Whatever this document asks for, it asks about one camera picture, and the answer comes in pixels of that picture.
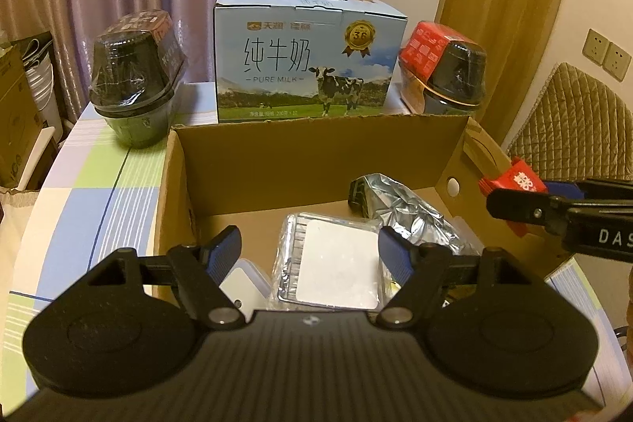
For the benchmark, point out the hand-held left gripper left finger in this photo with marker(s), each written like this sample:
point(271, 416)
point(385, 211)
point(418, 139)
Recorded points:
point(225, 249)

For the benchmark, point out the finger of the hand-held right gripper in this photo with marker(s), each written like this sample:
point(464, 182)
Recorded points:
point(524, 207)
point(564, 189)

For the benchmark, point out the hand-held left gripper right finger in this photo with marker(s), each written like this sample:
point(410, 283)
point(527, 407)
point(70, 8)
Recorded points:
point(395, 251)

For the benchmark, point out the red candy packet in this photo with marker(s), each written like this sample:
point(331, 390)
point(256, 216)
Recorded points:
point(519, 177)

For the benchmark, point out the clear plastic box blue label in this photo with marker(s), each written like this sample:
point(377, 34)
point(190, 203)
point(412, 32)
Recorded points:
point(242, 286)

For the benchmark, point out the silver foil bag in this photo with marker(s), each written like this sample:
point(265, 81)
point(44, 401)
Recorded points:
point(420, 214)

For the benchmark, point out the clear plastic package white insert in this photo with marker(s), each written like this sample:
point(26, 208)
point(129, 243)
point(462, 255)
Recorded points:
point(336, 259)

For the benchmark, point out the plaid cloth covered desktop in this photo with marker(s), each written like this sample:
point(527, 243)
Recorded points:
point(99, 184)

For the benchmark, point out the quilted cushion chair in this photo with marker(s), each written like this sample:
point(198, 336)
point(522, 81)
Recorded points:
point(573, 125)

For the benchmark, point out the red black wrapped instant bowl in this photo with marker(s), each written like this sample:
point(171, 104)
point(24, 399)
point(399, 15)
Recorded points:
point(440, 66)

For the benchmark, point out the dark wrapped instant bowl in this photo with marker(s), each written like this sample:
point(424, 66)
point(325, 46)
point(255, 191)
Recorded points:
point(136, 81)

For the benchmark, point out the blue milk carton box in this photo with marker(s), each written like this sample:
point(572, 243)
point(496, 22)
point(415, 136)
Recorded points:
point(296, 61)

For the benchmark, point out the beige embroidered tablecloth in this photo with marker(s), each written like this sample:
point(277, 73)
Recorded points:
point(20, 244)

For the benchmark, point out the brown cardboard storage box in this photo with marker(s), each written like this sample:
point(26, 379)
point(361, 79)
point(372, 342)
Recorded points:
point(20, 130)

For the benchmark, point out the white plastic bucket stack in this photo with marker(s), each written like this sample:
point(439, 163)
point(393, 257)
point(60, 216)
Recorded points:
point(44, 86)

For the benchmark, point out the beige wall socket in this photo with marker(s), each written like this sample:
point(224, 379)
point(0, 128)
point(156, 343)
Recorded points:
point(596, 46)
point(618, 60)

